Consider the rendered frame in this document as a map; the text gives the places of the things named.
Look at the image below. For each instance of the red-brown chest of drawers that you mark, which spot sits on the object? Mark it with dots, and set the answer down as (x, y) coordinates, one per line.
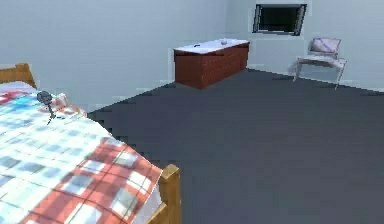
(210, 65)

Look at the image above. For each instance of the wooden bed with checked cover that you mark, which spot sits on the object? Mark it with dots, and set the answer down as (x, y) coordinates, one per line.
(66, 166)

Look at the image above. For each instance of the small white bowl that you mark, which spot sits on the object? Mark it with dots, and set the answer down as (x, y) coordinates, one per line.
(223, 41)

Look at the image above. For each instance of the dark window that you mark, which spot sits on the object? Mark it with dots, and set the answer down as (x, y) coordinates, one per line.
(279, 18)

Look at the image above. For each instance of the checked pillow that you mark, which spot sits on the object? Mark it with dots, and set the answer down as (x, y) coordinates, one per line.
(61, 102)

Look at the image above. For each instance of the white chair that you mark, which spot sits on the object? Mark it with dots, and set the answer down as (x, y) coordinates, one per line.
(321, 55)

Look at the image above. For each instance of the dark grey desk lamp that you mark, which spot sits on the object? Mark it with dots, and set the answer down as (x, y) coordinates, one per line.
(46, 101)

